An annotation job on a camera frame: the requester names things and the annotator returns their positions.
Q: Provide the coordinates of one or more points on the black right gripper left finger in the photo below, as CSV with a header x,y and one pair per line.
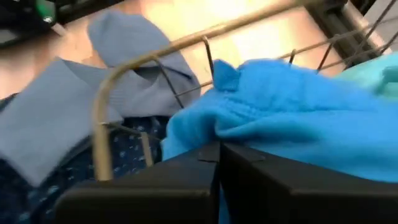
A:
x,y
155,196

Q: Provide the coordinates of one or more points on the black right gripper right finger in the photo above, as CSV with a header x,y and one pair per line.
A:
x,y
311,199

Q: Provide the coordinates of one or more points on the navy dotted cloth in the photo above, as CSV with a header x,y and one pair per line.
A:
x,y
127,155

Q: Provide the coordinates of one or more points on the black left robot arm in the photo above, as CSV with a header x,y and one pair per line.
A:
x,y
18,18

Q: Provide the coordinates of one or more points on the grey knit cloth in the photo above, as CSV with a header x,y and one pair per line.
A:
x,y
46,118

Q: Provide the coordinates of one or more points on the bright blue cloth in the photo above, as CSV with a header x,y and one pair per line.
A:
x,y
280,109

